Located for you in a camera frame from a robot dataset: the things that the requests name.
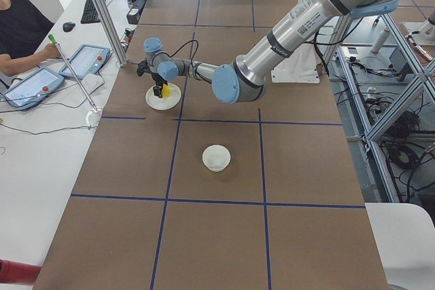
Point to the person in black shirt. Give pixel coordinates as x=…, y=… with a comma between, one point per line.
x=23, y=28

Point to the yellow lemon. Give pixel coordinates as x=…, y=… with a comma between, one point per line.
x=166, y=92

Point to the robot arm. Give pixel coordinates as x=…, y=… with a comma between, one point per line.
x=421, y=34
x=243, y=80

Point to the white camera pillar with base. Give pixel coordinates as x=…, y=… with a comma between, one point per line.
x=300, y=67

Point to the black box on table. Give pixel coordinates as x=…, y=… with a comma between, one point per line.
x=135, y=12

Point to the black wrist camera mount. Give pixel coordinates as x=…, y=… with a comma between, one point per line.
x=143, y=68

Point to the white plate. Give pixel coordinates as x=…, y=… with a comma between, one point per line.
x=163, y=103

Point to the black keyboard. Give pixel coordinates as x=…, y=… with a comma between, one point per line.
x=89, y=14

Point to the black computer mouse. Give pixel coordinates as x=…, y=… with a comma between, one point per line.
x=68, y=26

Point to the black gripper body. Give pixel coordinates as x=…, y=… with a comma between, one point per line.
x=158, y=82

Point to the white bowl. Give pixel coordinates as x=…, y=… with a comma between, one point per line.
x=216, y=158

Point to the near blue teach pendant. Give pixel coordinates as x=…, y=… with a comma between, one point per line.
x=31, y=90

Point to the aluminium frame post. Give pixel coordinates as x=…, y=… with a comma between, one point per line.
x=110, y=31

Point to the far blue teach pendant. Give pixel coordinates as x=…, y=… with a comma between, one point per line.
x=89, y=59

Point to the blue teach pendant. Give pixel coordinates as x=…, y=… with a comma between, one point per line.
x=89, y=59
x=31, y=90

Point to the red cylinder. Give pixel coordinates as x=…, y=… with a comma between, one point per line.
x=18, y=273

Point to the metal reacher grabber tool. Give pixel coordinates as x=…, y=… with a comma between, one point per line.
x=94, y=108

